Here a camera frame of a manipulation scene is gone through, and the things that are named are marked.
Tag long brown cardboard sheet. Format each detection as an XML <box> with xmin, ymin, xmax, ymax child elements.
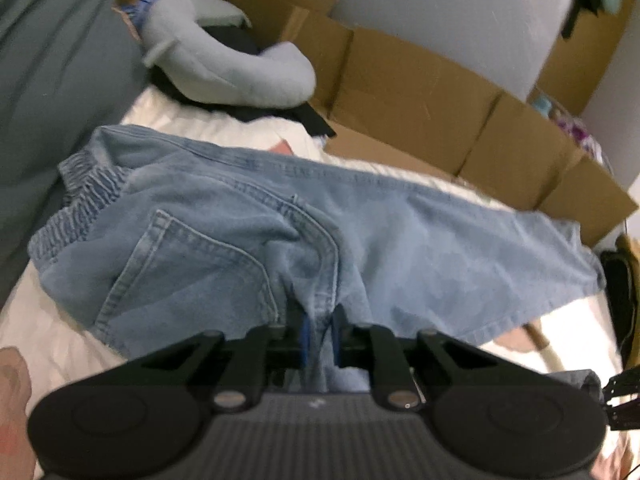
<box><xmin>220</xmin><ymin>0</ymin><xmax>640</xmax><ymax>248</ymax></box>

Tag grey u-shaped pillow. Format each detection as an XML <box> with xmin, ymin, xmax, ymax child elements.
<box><xmin>140</xmin><ymin>0</ymin><xmax>317</xmax><ymax>108</ymax></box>

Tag purple printed cloth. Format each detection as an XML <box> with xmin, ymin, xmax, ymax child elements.
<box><xmin>550</xmin><ymin>110</ymin><xmax>601</xmax><ymax>156</ymax></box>

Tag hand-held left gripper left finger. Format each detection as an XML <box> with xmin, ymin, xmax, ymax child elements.
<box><xmin>132</xmin><ymin>307</ymin><xmax>308</xmax><ymax>411</ymax></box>

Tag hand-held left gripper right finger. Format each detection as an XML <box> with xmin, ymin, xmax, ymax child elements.
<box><xmin>330</xmin><ymin>304</ymin><xmax>501</xmax><ymax>411</ymax></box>

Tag blue denim jeans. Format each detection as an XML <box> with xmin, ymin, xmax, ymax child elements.
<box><xmin>27</xmin><ymin>125</ymin><xmax>608</xmax><ymax>393</ymax></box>

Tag white printed bed sheet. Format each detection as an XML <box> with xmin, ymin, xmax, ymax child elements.
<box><xmin>0</xmin><ymin>85</ymin><xmax>640</xmax><ymax>480</ymax></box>

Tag black cloth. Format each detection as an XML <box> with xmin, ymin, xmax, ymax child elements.
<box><xmin>150</xmin><ymin>25</ymin><xmax>337</xmax><ymax>138</ymax></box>

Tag black bag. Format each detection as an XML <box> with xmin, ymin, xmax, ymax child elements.
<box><xmin>599</xmin><ymin>247</ymin><xmax>640</xmax><ymax>361</ymax></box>

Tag grey cloth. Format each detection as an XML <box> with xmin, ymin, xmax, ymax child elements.
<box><xmin>547</xmin><ymin>369</ymin><xmax>603</xmax><ymax>403</ymax></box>

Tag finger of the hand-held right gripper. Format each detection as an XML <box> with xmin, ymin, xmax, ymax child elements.
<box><xmin>600</xmin><ymin>367</ymin><xmax>640</xmax><ymax>433</ymax></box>

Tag yellow brown cloth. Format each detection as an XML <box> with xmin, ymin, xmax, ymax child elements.
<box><xmin>615</xmin><ymin>232</ymin><xmax>640</xmax><ymax>266</ymax></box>

